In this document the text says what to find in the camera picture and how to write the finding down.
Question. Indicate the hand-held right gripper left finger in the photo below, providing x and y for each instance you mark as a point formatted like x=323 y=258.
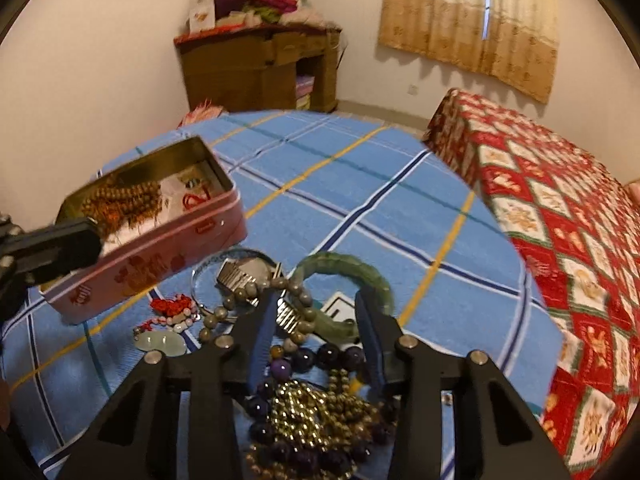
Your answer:
x=263 y=332

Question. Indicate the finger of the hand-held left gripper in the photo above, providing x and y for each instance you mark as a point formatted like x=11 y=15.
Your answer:
x=55 y=250

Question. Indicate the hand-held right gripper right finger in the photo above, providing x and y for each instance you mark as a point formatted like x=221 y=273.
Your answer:
x=369 y=340

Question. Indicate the green jade bangle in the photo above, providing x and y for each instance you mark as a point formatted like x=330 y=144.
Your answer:
x=330 y=262

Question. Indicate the pink metal tin box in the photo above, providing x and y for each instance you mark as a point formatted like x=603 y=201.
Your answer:
x=150 y=260

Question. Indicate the white label card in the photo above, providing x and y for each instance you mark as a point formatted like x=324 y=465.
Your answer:
x=337 y=307

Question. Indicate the silver metal wristwatch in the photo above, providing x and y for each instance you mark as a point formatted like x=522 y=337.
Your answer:
x=235 y=277

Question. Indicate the thin silver bangle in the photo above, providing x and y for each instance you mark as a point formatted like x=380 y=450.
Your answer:
x=197 y=285

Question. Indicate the pale jade pendant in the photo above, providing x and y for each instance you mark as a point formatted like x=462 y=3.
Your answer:
x=160 y=342

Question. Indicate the blue plaid tablecloth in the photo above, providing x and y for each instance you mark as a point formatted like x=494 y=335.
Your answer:
x=340 y=200

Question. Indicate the pile of clothes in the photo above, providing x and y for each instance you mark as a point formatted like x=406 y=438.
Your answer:
x=200 y=114

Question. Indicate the bed with red patterned bedspread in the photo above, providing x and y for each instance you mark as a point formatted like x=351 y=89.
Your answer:
x=550 y=220

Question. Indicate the brown wooden desk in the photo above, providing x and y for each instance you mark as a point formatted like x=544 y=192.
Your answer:
x=230 y=70

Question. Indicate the white cardboard box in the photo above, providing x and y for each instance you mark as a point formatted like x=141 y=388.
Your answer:
x=201 y=12

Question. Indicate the green cloth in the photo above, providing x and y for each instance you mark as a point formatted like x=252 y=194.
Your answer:
x=265 y=15

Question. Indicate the beige cloth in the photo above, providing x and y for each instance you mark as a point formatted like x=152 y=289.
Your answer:
x=310 y=17

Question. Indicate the beige patterned curtain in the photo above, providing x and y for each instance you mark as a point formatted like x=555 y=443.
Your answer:
x=450 y=20

